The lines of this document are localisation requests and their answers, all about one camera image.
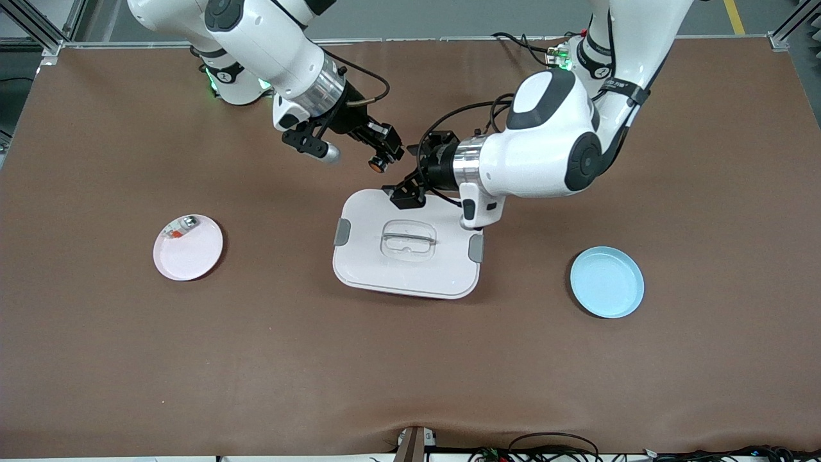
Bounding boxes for white lidded storage box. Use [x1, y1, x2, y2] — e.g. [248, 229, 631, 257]
[332, 189, 485, 300]

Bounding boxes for brown table mat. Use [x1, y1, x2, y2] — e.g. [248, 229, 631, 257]
[0, 37, 821, 458]

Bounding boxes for small silver orange component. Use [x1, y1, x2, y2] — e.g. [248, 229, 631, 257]
[164, 217, 200, 240]

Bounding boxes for light blue round plate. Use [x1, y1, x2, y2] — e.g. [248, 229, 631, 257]
[570, 246, 645, 320]

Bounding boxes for pink round plate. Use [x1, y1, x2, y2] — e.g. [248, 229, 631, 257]
[153, 214, 224, 282]

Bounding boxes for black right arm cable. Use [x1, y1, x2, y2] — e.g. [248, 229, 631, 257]
[321, 50, 391, 107]

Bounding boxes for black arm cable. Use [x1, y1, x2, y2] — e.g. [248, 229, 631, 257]
[321, 50, 391, 107]
[416, 93, 518, 210]

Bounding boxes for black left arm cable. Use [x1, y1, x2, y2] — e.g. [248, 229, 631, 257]
[416, 93, 518, 210]

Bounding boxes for silver table edge rail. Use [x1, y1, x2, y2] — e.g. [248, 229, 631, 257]
[38, 35, 780, 52]

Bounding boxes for black left arm base cables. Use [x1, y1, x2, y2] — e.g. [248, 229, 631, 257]
[491, 31, 565, 68]

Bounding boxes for grey table edge bracket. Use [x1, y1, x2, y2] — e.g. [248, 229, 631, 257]
[393, 426, 438, 462]

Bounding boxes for black cable bundle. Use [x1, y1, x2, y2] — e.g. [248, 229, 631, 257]
[468, 432, 821, 462]

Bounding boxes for aluminium frame post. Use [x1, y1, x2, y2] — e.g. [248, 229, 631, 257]
[0, 0, 87, 58]
[770, 0, 821, 52]

